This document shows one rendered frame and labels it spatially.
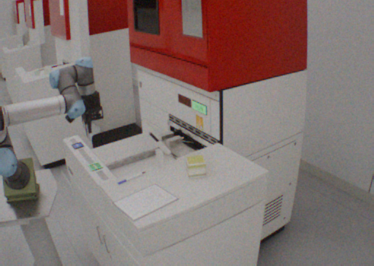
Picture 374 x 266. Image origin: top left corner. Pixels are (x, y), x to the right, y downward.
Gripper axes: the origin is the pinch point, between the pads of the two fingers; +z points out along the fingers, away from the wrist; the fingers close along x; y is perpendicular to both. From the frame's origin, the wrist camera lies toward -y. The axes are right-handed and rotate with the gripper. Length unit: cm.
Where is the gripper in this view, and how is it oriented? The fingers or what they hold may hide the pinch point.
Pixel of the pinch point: (88, 138)
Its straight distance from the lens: 156.4
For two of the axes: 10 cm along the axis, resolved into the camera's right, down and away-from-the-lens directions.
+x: -5.7, -3.1, 7.6
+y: 8.2, -2.6, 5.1
